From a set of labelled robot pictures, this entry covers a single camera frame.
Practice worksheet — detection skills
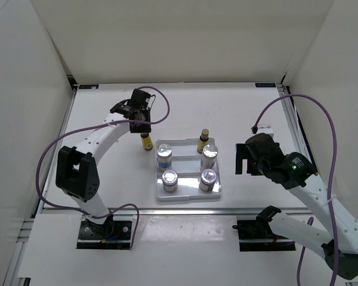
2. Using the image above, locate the small yellow-label bottle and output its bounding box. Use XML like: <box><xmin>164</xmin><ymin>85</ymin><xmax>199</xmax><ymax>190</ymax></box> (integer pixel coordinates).
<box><xmin>197</xmin><ymin>129</ymin><xmax>209</xmax><ymax>154</ymax></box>
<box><xmin>140</xmin><ymin>133</ymin><xmax>153</xmax><ymax>150</ymax></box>

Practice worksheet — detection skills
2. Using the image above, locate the tall silver-lid jar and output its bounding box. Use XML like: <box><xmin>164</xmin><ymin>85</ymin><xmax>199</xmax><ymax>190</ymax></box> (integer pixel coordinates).
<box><xmin>156</xmin><ymin>144</ymin><xmax>172</xmax><ymax>172</ymax></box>
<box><xmin>200</xmin><ymin>144</ymin><xmax>218</xmax><ymax>171</ymax></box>

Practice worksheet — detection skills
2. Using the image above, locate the short white-lid spice jar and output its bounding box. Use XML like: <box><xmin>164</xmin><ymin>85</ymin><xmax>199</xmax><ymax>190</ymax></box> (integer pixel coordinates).
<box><xmin>162</xmin><ymin>170</ymin><xmax>178</xmax><ymax>192</ymax></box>
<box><xmin>199</xmin><ymin>169</ymin><xmax>217</xmax><ymax>192</ymax></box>

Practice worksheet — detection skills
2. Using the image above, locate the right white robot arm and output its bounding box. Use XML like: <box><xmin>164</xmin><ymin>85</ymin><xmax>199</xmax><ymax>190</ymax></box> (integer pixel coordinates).
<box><xmin>235</xmin><ymin>133</ymin><xmax>358</xmax><ymax>280</ymax></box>

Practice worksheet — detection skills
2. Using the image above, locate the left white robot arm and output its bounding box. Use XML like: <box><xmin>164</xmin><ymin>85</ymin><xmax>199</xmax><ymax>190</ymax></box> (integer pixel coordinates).
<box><xmin>55</xmin><ymin>89</ymin><xmax>152</xmax><ymax>238</ymax></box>

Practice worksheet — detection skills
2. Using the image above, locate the white tiered organizer tray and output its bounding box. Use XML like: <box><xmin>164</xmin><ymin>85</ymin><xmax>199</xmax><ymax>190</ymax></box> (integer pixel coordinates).
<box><xmin>155</xmin><ymin>138</ymin><xmax>221</xmax><ymax>203</ymax></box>

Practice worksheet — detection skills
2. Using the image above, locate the left blue corner label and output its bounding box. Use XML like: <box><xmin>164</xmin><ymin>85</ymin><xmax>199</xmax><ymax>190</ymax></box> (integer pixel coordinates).
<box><xmin>78</xmin><ymin>85</ymin><xmax>99</xmax><ymax>89</ymax></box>

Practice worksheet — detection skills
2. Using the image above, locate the blue corner label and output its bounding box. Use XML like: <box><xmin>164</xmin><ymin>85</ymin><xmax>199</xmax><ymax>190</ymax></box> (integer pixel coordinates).
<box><xmin>78</xmin><ymin>85</ymin><xmax>99</xmax><ymax>89</ymax></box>
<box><xmin>255</xmin><ymin>82</ymin><xmax>276</xmax><ymax>88</ymax></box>

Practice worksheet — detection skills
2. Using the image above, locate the right blue corner label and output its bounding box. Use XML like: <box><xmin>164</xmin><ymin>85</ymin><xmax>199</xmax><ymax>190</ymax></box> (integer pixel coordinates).
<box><xmin>255</xmin><ymin>82</ymin><xmax>276</xmax><ymax>88</ymax></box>

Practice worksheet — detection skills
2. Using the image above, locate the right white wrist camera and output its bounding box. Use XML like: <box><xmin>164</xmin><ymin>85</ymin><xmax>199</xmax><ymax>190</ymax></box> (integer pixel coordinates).
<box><xmin>257</xmin><ymin>125</ymin><xmax>274</xmax><ymax>138</ymax></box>

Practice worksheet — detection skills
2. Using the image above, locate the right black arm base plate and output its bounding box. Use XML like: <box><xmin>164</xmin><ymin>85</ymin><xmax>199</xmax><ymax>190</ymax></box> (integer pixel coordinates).
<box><xmin>232</xmin><ymin>220</ymin><xmax>296</xmax><ymax>252</ymax></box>

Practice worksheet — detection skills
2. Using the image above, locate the aluminium right rail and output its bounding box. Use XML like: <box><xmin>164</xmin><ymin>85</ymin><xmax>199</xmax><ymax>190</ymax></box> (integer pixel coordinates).
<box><xmin>281</xmin><ymin>97</ymin><xmax>315</xmax><ymax>164</ymax></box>

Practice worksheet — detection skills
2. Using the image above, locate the aluminium rail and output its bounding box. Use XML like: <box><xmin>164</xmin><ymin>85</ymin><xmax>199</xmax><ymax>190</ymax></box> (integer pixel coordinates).
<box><xmin>281</xmin><ymin>97</ymin><xmax>315</xmax><ymax>164</ymax></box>
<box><xmin>36</xmin><ymin>207</ymin><xmax>311</xmax><ymax>216</ymax></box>

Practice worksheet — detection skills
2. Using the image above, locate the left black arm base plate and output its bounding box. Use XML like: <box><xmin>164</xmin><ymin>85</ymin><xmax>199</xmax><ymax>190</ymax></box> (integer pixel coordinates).
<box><xmin>76</xmin><ymin>217</ymin><xmax>133</xmax><ymax>250</ymax></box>

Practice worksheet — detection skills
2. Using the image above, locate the aluminium front rail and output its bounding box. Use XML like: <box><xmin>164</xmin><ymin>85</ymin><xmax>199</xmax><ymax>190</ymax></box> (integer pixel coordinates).
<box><xmin>36</xmin><ymin>207</ymin><xmax>311</xmax><ymax>216</ymax></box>

